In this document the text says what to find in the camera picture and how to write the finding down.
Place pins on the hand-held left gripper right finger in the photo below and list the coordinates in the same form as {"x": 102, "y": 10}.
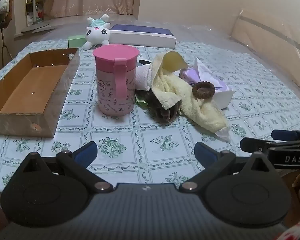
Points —
{"x": 205, "y": 152}

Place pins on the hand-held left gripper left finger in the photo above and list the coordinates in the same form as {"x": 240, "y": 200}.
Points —
{"x": 86, "y": 152}

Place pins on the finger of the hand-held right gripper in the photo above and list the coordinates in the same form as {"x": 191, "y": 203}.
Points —
{"x": 282, "y": 134}
{"x": 250, "y": 143}

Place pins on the brown cardboard box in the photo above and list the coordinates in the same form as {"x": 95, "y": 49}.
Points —
{"x": 52, "y": 105}

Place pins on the dark brown cloth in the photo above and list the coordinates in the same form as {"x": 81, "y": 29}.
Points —
{"x": 162, "y": 112}

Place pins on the brown hair scrunchie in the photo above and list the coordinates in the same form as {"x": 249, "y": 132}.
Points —
{"x": 210, "y": 90}

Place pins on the pink lidded cup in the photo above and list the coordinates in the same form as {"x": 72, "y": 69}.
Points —
{"x": 107, "y": 90}

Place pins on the yellow towel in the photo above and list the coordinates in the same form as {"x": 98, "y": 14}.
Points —
{"x": 170, "y": 85}

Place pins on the white cloth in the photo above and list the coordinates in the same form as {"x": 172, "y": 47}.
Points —
{"x": 143, "y": 77}

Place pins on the purple tissue pack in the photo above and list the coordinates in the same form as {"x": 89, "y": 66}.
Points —
{"x": 222, "y": 97}

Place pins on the plastic wrapped headboard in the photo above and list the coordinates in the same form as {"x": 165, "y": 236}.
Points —
{"x": 277, "y": 45}

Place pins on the black flat object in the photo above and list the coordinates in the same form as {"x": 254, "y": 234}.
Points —
{"x": 143, "y": 62}

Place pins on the small green box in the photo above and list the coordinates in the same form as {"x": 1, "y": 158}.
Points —
{"x": 76, "y": 41}

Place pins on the white bunny plush toy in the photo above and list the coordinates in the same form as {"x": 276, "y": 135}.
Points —
{"x": 97, "y": 33}

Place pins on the blue and white flat box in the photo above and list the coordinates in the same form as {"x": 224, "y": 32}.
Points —
{"x": 142, "y": 38}

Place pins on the metal coat rack stand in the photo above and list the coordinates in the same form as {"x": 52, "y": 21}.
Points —
{"x": 2, "y": 37}

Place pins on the white floor fan stand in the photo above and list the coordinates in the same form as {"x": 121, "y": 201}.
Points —
{"x": 34, "y": 7}

